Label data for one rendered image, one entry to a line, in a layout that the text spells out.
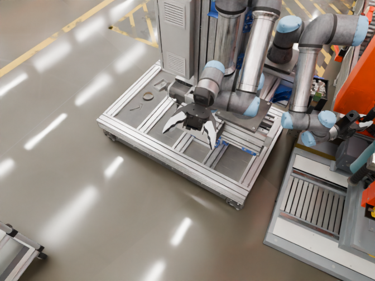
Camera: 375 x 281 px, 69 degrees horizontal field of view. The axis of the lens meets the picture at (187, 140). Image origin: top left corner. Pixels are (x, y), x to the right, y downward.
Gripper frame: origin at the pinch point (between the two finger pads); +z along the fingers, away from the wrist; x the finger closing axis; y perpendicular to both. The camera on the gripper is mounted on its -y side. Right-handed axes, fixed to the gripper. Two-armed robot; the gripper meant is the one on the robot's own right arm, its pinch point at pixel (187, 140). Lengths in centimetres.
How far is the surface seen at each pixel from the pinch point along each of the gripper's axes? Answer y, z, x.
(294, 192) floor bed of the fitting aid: 113, -61, -80
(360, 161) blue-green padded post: 53, -57, -89
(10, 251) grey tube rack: 116, 36, 82
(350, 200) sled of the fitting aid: 93, -57, -109
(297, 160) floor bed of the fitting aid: 107, -85, -76
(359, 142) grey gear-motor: 70, -87, -100
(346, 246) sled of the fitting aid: 94, -26, -105
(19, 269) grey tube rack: 120, 43, 73
